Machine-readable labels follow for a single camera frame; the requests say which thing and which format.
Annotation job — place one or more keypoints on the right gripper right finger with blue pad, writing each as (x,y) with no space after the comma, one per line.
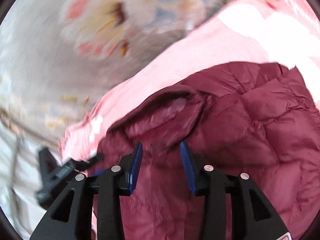
(193,168)

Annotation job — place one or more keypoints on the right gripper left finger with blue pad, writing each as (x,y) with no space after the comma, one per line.
(130,165)

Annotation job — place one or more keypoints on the maroon quilted down jacket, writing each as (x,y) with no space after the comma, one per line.
(241,117)

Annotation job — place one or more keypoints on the grey floral bed sheet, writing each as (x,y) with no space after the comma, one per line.
(59,57)

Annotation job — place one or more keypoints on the pink fleece blanket white bows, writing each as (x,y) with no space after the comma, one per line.
(276,31)

